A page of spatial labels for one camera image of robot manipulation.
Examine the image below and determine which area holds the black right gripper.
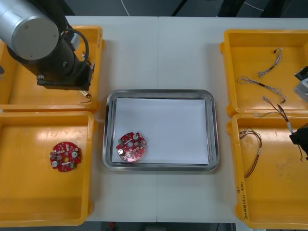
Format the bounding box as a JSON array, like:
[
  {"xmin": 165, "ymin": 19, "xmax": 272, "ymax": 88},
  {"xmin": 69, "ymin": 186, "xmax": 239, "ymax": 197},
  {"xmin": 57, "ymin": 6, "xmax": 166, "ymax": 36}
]
[{"xmin": 289, "ymin": 122, "xmax": 308, "ymax": 146}]

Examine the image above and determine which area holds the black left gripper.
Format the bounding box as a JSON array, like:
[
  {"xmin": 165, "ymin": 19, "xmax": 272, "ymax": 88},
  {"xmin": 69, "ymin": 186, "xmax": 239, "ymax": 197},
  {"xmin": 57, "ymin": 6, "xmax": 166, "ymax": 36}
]
[{"xmin": 36, "ymin": 60, "xmax": 94, "ymax": 92}]

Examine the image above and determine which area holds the red green-yellow wire harness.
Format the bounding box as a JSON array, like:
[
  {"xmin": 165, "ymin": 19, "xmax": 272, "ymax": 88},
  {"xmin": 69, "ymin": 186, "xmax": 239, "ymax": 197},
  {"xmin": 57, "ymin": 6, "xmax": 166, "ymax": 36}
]
[
  {"xmin": 262, "ymin": 96, "xmax": 308, "ymax": 162},
  {"xmin": 239, "ymin": 128, "xmax": 263, "ymax": 179}
]

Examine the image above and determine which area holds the blue-white twisted wire harness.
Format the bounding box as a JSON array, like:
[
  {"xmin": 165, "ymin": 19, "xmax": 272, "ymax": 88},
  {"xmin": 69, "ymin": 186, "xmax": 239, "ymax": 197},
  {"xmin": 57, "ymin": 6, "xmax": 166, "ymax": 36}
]
[
  {"xmin": 237, "ymin": 76, "xmax": 287, "ymax": 104},
  {"xmin": 257, "ymin": 48, "xmax": 283, "ymax": 77}
]

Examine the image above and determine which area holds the yellow-orange plastic bin with handwriting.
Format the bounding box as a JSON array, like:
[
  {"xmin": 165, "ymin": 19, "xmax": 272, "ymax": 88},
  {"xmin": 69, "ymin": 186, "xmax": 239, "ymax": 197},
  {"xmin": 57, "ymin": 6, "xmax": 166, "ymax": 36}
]
[{"xmin": 226, "ymin": 113, "xmax": 308, "ymax": 229}]

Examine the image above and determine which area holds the steel tray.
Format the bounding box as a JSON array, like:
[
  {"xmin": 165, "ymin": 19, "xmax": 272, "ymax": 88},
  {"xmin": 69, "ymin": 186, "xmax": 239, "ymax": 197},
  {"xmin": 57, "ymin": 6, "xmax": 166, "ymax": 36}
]
[{"xmin": 102, "ymin": 89, "xmax": 220, "ymax": 172}]

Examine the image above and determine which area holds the round red circuit board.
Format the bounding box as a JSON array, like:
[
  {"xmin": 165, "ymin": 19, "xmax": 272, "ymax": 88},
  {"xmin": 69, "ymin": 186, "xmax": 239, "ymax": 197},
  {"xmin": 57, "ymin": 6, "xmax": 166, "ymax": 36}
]
[
  {"xmin": 117, "ymin": 131, "xmax": 148, "ymax": 162},
  {"xmin": 50, "ymin": 141, "xmax": 82, "ymax": 173}
]

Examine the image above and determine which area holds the thin white cable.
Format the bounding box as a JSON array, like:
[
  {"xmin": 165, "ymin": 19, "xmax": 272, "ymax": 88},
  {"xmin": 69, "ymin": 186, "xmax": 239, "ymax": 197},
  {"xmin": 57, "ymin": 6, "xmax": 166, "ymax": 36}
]
[{"xmin": 121, "ymin": 0, "xmax": 132, "ymax": 16}]

